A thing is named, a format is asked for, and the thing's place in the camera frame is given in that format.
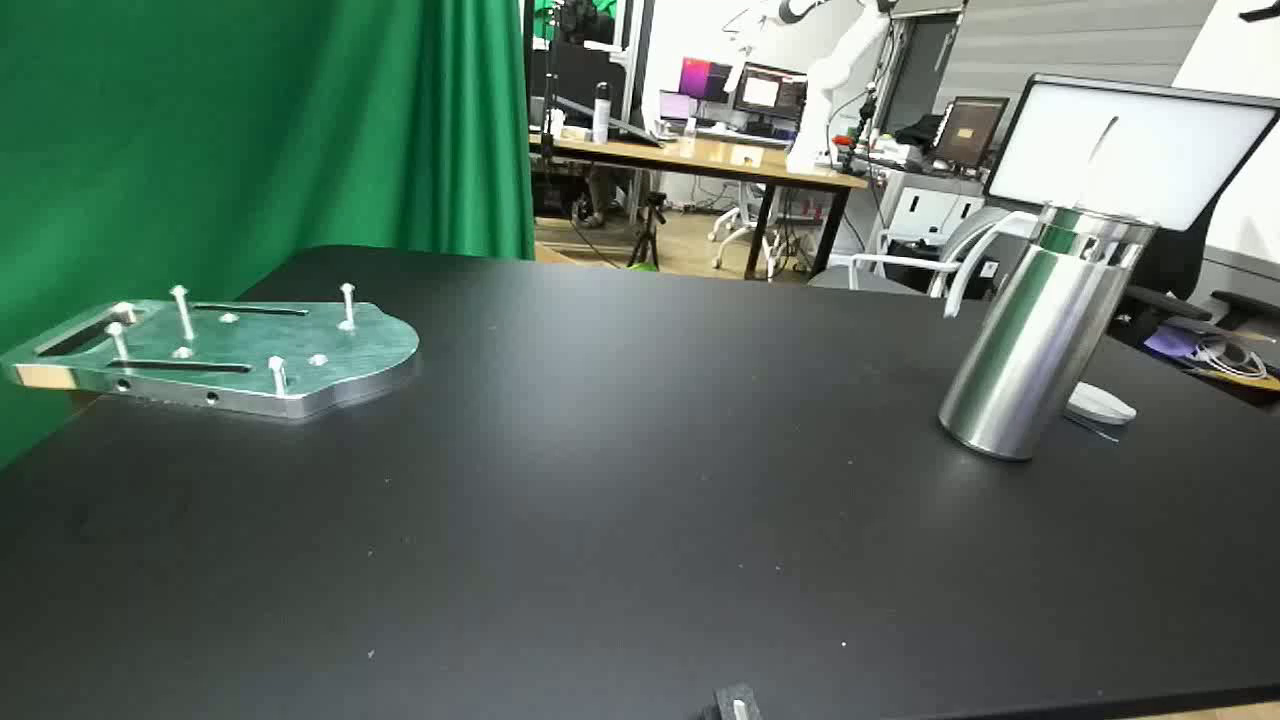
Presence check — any silver metal bottle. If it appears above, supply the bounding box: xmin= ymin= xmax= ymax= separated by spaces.
xmin=935 ymin=209 xmax=1152 ymax=459

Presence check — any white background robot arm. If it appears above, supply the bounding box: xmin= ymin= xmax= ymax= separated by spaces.
xmin=718 ymin=0 xmax=897 ymax=174

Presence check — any wooden background table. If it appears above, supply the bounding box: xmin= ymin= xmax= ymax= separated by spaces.
xmin=527 ymin=136 xmax=869 ymax=274

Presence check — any background monitor with purple screen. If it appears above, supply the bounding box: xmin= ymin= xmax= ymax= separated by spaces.
xmin=676 ymin=56 xmax=727 ymax=104

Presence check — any white bolt back right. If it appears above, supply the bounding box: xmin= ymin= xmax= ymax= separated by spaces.
xmin=336 ymin=282 xmax=354 ymax=332

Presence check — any white bolt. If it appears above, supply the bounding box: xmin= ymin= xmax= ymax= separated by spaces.
xmin=336 ymin=282 xmax=354 ymax=332
xmin=105 ymin=321 xmax=129 ymax=360
xmin=267 ymin=358 xmax=289 ymax=395
xmin=172 ymin=283 xmax=195 ymax=344

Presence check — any white office chair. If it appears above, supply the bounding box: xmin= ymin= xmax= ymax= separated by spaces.
xmin=840 ymin=209 xmax=1034 ymax=317

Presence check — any white bolt front right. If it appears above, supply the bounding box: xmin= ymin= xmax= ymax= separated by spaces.
xmin=267 ymin=358 xmax=289 ymax=395

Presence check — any green metal fixture plate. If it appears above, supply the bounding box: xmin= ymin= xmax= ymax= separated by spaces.
xmin=5 ymin=299 xmax=419 ymax=424

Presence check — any dark laptop on stand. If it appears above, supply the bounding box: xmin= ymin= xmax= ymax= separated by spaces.
xmin=932 ymin=95 xmax=1006 ymax=169

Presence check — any white oval lid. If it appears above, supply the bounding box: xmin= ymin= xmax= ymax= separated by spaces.
xmin=1062 ymin=383 xmax=1137 ymax=428

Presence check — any white bolt back left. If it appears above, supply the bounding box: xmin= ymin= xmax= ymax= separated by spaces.
xmin=172 ymin=283 xmax=195 ymax=344

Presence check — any large white computer monitor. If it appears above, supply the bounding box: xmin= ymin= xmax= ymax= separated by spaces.
xmin=986 ymin=76 xmax=1275 ymax=234

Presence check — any white bolt front left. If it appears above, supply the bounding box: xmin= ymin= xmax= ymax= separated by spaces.
xmin=105 ymin=321 xmax=129 ymax=360

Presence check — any green screen curtain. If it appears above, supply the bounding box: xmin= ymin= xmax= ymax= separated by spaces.
xmin=0 ymin=0 xmax=540 ymax=471

